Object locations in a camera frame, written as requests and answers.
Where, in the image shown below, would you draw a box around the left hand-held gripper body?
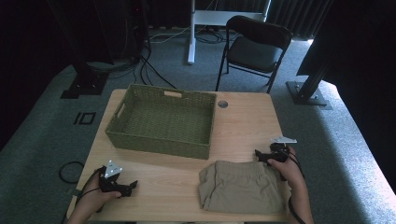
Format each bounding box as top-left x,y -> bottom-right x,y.
98,160 -> 125,193

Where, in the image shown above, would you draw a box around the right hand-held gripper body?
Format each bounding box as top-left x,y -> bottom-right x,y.
268,135 -> 298,163

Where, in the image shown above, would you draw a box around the khaki shorts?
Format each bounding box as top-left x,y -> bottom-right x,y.
198,160 -> 292,215

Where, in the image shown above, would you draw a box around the green woven basket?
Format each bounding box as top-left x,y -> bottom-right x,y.
105,83 -> 218,161

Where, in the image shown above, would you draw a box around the person's left hand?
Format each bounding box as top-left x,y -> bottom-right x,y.
78,170 -> 121,216

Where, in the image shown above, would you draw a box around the person's right hand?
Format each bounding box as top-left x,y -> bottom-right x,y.
268,147 -> 305,189

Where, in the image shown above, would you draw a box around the black metal stand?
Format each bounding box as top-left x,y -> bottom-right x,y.
286,36 -> 333,111
46,0 -> 110,100

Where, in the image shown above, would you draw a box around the black folding chair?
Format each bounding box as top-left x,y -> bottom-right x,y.
215,14 -> 293,94

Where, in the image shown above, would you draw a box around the dark curtain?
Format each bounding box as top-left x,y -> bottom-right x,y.
266,0 -> 334,40

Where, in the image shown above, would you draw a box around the black cable loop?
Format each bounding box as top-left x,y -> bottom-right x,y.
58,161 -> 85,185

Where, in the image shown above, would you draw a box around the black floor cables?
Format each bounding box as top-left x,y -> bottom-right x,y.
87,34 -> 177,90

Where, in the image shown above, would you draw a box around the white desk frame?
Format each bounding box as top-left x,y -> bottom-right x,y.
186,0 -> 272,65

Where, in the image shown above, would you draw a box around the white floor cable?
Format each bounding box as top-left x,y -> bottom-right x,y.
148,25 -> 191,44

